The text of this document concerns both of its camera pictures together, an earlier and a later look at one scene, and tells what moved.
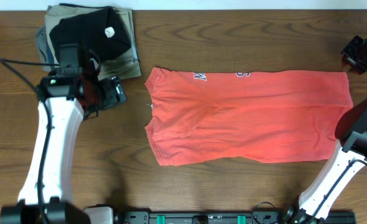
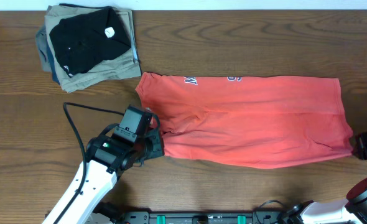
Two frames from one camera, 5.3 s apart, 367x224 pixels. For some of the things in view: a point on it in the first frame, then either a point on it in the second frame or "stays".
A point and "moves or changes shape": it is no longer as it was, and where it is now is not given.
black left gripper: (111, 98) to (157, 139)
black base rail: (229, 218) stays
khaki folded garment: (125, 66) stays
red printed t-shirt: (260, 116) moves or changes shape
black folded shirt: (101, 33) stays
